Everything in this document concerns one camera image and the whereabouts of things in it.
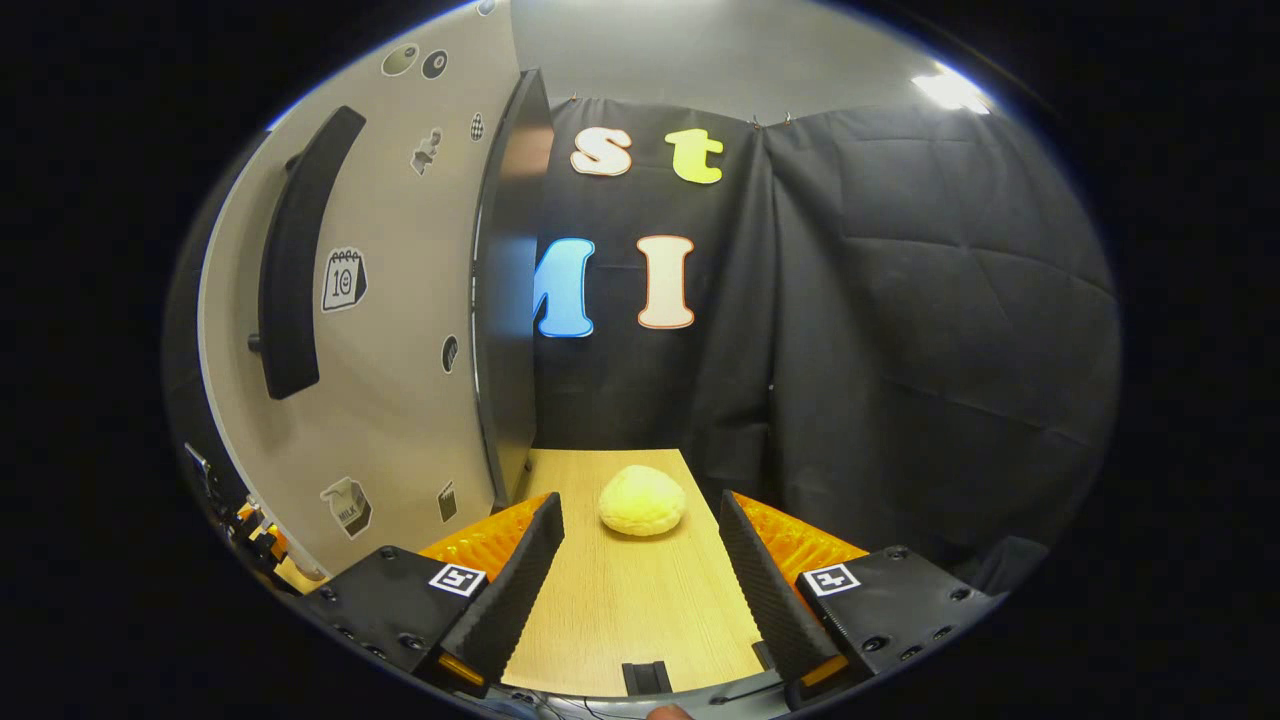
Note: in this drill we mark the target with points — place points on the ceiling light panel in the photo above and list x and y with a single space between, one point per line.
950 90

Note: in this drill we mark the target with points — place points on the grey cabinet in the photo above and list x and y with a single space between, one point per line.
510 300

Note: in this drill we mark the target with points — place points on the light grey cabinet door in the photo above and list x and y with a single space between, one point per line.
400 400

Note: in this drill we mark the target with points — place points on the black table edge clip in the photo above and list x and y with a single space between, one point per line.
647 678

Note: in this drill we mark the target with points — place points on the yellow round bun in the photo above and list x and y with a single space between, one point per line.
642 500

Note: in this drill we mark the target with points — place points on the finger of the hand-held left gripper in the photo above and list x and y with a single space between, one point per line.
262 535

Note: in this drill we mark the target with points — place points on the black backdrop cloth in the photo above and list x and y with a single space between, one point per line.
900 330

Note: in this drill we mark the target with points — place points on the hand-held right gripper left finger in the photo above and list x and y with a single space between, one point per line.
510 600

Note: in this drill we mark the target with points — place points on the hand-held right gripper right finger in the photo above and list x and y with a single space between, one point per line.
765 600

